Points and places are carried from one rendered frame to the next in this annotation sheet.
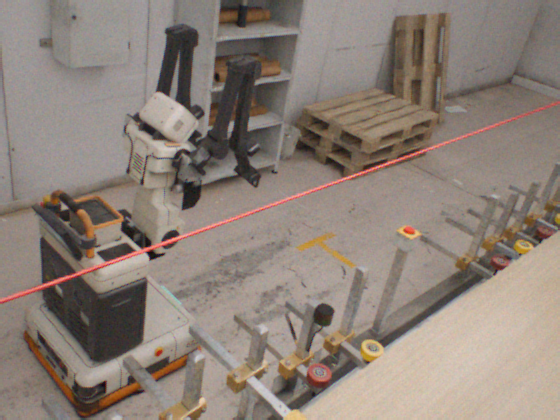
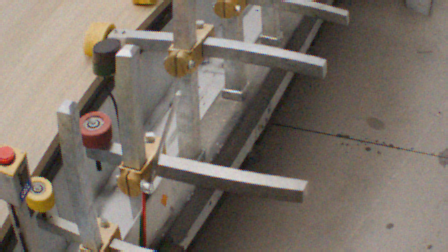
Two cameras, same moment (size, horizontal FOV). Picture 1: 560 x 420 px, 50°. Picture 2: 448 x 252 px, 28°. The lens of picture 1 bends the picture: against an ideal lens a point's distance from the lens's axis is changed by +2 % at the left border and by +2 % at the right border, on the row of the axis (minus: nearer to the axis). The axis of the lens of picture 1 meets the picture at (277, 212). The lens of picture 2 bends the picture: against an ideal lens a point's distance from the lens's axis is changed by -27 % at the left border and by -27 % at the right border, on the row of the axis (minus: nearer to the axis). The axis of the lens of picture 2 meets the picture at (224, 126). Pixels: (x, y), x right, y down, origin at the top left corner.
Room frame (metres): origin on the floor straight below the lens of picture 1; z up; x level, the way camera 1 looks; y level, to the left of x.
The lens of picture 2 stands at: (3.18, -0.54, 2.08)
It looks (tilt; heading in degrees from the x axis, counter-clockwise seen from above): 34 degrees down; 162
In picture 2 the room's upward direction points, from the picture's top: 3 degrees counter-clockwise
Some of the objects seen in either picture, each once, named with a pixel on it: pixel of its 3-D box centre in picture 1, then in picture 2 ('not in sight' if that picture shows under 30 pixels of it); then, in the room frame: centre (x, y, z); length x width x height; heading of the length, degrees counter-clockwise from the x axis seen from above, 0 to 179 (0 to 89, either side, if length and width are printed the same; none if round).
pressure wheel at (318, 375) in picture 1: (316, 383); (95, 145); (1.44, -0.24, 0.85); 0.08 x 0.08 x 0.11
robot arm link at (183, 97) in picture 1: (185, 74); not in sight; (2.70, 0.56, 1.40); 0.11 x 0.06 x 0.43; 50
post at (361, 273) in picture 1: (349, 317); (85, 216); (1.73, -0.34, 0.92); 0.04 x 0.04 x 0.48; 50
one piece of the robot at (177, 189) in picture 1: (174, 176); not in sight; (2.43, 0.51, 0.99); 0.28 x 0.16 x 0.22; 49
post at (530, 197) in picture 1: (520, 219); not in sight; (2.88, -1.30, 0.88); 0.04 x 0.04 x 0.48; 50
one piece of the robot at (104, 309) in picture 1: (99, 271); not in sight; (2.14, 0.76, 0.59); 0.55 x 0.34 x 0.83; 49
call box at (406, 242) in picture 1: (406, 239); (10, 176); (1.93, -0.51, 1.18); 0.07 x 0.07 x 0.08; 50
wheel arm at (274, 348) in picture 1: (276, 350); (188, 172); (1.57, -0.09, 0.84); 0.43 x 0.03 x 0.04; 50
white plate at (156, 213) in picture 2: (296, 370); (148, 224); (1.58, -0.18, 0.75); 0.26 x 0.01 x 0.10; 140
